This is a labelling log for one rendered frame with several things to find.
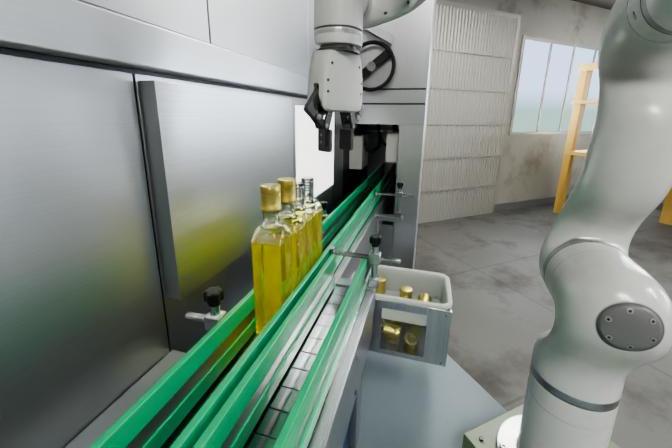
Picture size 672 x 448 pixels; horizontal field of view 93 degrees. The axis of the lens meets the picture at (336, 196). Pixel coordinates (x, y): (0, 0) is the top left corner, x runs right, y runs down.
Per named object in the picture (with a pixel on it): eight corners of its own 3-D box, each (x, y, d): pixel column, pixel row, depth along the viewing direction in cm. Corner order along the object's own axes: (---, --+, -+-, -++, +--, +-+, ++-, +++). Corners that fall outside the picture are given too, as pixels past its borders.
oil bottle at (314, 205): (301, 277, 80) (300, 195, 75) (322, 280, 78) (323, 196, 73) (292, 288, 75) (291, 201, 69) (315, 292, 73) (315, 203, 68)
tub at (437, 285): (370, 288, 99) (371, 263, 97) (446, 300, 93) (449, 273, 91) (359, 322, 83) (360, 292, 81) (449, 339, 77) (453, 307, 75)
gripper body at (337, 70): (343, 52, 61) (341, 112, 64) (301, 43, 54) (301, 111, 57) (373, 47, 56) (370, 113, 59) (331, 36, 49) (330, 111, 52)
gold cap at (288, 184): (282, 198, 62) (281, 176, 61) (299, 200, 61) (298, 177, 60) (274, 203, 59) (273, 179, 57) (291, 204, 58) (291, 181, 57)
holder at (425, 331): (353, 309, 102) (354, 265, 98) (442, 325, 95) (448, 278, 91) (339, 344, 86) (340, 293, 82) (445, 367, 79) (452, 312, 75)
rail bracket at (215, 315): (199, 347, 56) (192, 278, 53) (233, 355, 54) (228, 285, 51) (183, 363, 52) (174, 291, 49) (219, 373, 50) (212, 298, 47)
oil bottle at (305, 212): (292, 289, 74) (290, 201, 69) (314, 292, 73) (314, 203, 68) (282, 302, 69) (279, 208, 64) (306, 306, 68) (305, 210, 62)
